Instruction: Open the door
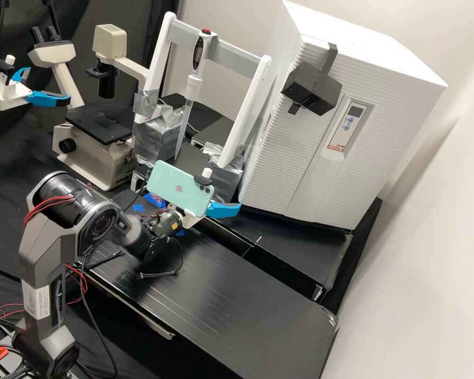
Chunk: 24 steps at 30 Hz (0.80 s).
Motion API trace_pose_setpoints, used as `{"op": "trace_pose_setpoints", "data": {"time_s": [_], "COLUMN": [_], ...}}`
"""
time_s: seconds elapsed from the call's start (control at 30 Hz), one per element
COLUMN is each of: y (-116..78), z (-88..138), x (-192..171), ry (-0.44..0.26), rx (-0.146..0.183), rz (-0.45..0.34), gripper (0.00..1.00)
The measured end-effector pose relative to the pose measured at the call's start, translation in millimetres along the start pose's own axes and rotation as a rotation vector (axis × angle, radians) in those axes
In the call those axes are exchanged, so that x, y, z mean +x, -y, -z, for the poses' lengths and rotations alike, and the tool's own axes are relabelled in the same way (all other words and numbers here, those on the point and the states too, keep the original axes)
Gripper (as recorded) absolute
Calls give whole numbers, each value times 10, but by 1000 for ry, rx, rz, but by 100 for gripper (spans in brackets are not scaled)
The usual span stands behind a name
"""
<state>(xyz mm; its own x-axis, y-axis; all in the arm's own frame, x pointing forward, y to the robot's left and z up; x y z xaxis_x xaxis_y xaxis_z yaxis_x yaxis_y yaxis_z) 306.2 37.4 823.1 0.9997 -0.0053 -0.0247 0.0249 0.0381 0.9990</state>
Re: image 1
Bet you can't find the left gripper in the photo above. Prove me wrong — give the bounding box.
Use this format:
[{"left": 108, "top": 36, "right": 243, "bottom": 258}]
[{"left": 0, "top": 66, "right": 72, "bottom": 112}]

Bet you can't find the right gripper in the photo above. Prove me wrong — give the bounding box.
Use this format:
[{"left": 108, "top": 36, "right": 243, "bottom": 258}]
[{"left": 168, "top": 201, "right": 243, "bottom": 230}]

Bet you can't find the incubator door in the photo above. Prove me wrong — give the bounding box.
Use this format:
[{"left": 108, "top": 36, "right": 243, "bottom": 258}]
[{"left": 238, "top": 34, "right": 448, "bottom": 233}]

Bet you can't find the left phone holder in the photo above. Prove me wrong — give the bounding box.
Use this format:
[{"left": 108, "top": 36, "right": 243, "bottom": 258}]
[{"left": 0, "top": 55, "right": 18, "bottom": 87}]

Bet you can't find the white pipette stand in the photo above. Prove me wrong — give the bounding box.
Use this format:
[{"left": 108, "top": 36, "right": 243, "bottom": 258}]
[{"left": 132, "top": 11, "right": 274, "bottom": 203}]

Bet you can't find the cream microscope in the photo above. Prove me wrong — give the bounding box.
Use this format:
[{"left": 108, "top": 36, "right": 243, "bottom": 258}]
[{"left": 26, "top": 23, "right": 152, "bottom": 193}]

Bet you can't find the pipette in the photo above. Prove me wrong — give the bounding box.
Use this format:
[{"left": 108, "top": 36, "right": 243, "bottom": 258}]
[{"left": 172, "top": 28, "right": 219, "bottom": 161}]

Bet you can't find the white incubator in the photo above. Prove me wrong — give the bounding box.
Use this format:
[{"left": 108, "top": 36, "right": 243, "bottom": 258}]
[{"left": 260, "top": 0, "right": 448, "bottom": 92}]

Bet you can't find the right wrist camera phone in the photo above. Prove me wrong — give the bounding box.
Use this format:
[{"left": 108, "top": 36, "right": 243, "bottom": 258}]
[{"left": 145, "top": 159, "right": 215, "bottom": 220}]

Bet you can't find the black cable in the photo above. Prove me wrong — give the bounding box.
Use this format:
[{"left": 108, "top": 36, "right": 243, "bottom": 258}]
[
  {"left": 137, "top": 233, "right": 185, "bottom": 281},
  {"left": 75, "top": 256, "right": 119, "bottom": 379}
]

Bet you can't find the red wire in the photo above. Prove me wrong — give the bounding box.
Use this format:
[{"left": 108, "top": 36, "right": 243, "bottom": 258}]
[{"left": 0, "top": 303, "right": 25, "bottom": 329}]

